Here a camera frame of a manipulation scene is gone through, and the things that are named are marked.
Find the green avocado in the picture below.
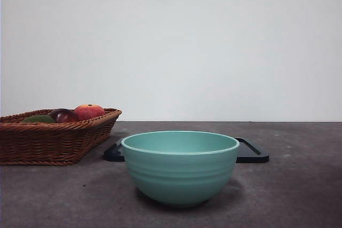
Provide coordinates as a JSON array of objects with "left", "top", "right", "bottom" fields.
[{"left": 21, "top": 115, "right": 56, "bottom": 124}]

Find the red orange peach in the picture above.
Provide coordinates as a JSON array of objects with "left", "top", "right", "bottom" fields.
[{"left": 73, "top": 104, "right": 106, "bottom": 121}]

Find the dark purple plum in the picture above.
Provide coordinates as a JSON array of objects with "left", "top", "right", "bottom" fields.
[{"left": 48, "top": 108, "right": 80, "bottom": 123}]

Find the brown wicker basket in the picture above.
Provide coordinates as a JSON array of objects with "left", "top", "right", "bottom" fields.
[{"left": 0, "top": 108, "right": 122, "bottom": 166}]

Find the teal ceramic bowl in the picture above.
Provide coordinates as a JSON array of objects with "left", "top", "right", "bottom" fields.
[{"left": 121, "top": 130, "right": 240, "bottom": 208}]

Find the black rectangular tray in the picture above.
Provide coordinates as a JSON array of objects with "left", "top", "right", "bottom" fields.
[{"left": 103, "top": 137, "right": 270, "bottom": 163}]

